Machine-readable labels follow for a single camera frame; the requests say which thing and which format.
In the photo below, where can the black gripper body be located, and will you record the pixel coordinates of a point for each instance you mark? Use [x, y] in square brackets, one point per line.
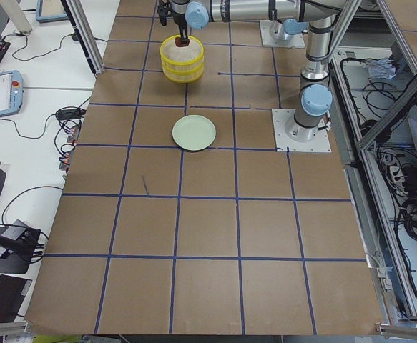
[179, 14]

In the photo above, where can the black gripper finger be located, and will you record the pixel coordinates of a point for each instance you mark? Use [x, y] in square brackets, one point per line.
[183, 33]

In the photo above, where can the yellow bamboo steamer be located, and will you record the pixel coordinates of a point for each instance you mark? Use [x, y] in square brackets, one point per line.
[187, 75]
[181, 58]

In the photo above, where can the brown steamed bun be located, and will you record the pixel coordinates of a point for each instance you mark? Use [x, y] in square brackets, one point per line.
[181, 42]

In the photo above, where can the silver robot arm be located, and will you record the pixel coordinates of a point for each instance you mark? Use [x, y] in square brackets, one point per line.
[315, 97]

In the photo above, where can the green round plate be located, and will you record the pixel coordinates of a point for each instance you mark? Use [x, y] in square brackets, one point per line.
[194, 132]

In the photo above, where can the blue teach pendant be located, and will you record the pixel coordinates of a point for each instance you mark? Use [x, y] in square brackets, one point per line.
[50, 11]
[11, 92]

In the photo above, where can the black power adapter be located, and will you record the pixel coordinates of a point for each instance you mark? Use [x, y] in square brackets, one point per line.
[70, 114]

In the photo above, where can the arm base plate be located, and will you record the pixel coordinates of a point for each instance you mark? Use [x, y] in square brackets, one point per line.
[290, 137]
[283, 34]

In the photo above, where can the aluminium frame post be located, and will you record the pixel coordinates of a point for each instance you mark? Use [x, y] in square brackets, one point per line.
[82, 29]

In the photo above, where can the black camera stand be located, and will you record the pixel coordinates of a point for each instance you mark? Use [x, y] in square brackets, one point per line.
[19, 247]

